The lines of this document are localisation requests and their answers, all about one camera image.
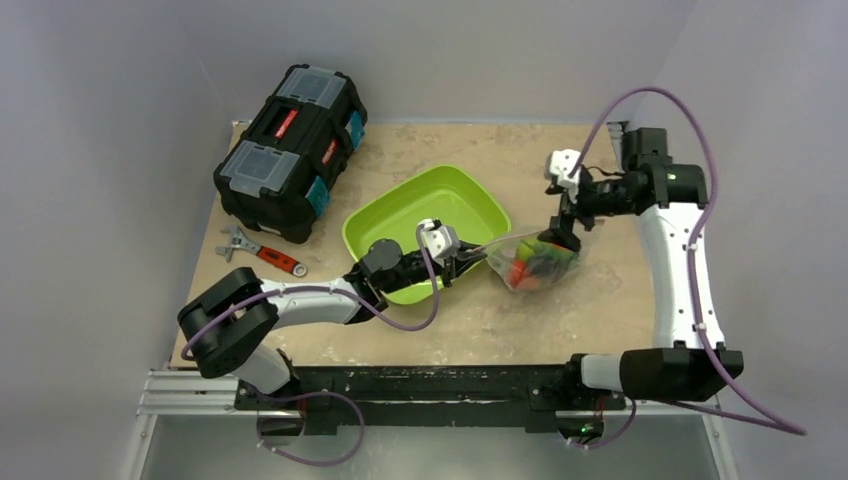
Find clear zip top bag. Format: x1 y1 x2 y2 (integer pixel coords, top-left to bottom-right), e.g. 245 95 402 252
482 230 580 293

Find lime green plastic tray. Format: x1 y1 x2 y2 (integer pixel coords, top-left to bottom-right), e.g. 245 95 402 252
341 164 513 307

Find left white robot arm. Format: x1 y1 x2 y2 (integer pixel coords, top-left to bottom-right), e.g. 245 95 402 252
177 233 485 409

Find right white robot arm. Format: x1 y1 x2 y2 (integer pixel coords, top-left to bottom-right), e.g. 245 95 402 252
538 127 744 407

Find black plastic toolbox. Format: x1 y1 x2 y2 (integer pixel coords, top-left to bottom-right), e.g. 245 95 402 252
213 64 368 244

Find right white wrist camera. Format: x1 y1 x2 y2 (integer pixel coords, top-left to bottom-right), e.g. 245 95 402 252
544 149 582 203

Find red handled adjustable wrench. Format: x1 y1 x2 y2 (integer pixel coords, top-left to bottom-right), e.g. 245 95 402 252
215 225 308 278

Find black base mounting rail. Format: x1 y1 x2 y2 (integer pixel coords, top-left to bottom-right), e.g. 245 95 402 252
234 364 626 435

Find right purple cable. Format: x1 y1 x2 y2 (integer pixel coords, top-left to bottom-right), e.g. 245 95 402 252
566 86 808 452

